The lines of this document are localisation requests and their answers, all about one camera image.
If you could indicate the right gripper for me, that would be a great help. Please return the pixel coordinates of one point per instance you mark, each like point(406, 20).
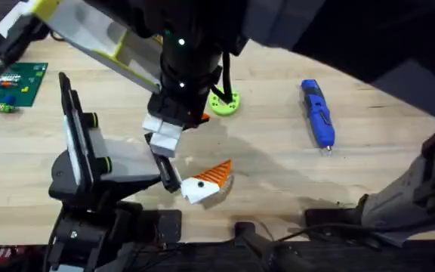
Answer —
point(187, 102)

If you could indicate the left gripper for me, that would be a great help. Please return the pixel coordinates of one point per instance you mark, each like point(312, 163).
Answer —
point(130, 158)

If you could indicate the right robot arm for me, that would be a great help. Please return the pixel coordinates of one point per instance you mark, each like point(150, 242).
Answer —
point(353, 34)

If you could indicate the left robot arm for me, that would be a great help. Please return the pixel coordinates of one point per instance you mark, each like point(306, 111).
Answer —
point(100, 234)

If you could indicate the blue electric screwdriver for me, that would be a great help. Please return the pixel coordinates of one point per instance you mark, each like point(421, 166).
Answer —
point(318, 113)

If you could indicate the orange ribbed wedge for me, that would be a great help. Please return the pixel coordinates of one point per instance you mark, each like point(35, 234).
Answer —
point(205, 117)

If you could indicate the green disc with holes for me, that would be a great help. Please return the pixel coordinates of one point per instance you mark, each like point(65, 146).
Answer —
point(221, 107)

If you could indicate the left wrist upright plate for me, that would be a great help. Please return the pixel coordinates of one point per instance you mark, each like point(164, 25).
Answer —
point(74, 124)

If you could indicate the green board with toy blocks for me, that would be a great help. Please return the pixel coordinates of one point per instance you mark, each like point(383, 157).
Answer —
point(13, 85)

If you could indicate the small green toy block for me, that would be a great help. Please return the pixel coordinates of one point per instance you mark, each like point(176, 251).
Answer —
point(3, 108)

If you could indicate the black rail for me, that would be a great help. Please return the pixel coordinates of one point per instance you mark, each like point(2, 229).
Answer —
point(353, 260)

